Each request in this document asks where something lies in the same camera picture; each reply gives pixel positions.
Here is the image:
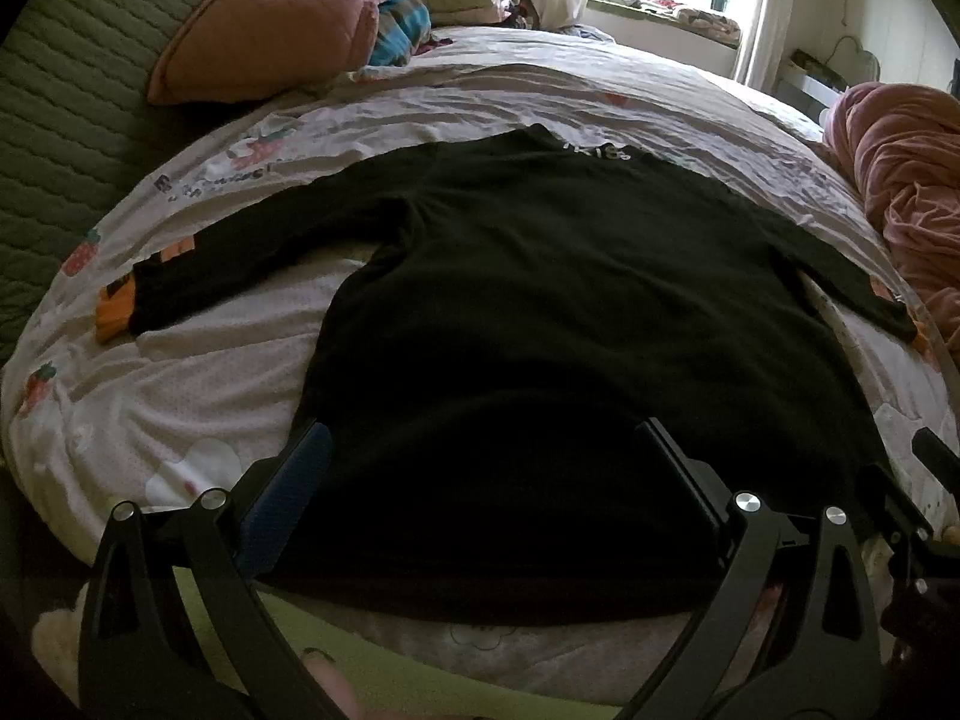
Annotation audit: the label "black long-sleeve shirt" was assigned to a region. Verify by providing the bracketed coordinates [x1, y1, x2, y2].
[128, 125, 916, 626]

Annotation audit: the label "clothes on window sill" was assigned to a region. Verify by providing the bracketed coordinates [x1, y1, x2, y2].
[587, 0, 742, 49]

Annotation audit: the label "person's left hand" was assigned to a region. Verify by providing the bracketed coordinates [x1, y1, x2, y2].
[299, 647, 452, 720]

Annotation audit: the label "pink crumpled blanket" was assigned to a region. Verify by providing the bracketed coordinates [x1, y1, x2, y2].
[823, 82, 958, 356]

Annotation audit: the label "standing fan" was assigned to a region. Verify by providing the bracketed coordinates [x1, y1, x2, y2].
[825, 34, 882, 88]

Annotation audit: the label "green quilted headboard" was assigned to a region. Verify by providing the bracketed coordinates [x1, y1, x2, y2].
[0, 0, 287, 361]

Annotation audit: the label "cream window curtain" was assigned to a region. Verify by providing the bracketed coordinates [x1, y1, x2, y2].
[732, 0, 794, 91]

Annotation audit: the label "pink quilted pillow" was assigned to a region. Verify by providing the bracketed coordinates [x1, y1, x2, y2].
[146, 0, 386, 106]

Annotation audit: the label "blue striped folded blanket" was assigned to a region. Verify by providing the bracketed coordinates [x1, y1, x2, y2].
[368, 0, 433, 67]

